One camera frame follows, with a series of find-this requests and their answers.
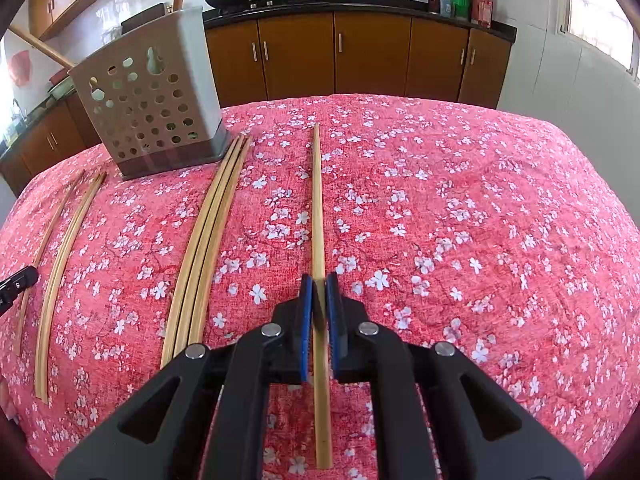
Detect brown lower kitchen cabinets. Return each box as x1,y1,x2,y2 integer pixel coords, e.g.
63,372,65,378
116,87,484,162
0,10,516,197

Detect side window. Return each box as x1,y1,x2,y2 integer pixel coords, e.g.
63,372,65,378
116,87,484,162
566,0,640,82

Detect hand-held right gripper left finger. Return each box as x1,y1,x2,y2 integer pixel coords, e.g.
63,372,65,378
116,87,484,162
55,275,313,480

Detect grey perforated utensil holder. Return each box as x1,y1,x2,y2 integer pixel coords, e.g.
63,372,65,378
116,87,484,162
69,6,232,181

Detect black kitchen countertop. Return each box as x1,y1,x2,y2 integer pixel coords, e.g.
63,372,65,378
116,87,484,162
0,0,518,161

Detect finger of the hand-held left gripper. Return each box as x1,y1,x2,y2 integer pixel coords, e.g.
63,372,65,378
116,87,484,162
0,266,40,307

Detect dark cutting board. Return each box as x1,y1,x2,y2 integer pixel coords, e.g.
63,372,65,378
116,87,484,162
120,3,167,37

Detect gas stove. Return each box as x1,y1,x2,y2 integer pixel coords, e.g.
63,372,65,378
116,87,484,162
210,0,328,12

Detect red bag hanging on wall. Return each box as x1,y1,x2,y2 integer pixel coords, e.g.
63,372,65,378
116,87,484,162
9,50,32,87

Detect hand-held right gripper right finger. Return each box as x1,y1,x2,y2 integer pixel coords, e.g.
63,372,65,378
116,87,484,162
325,272,586,480

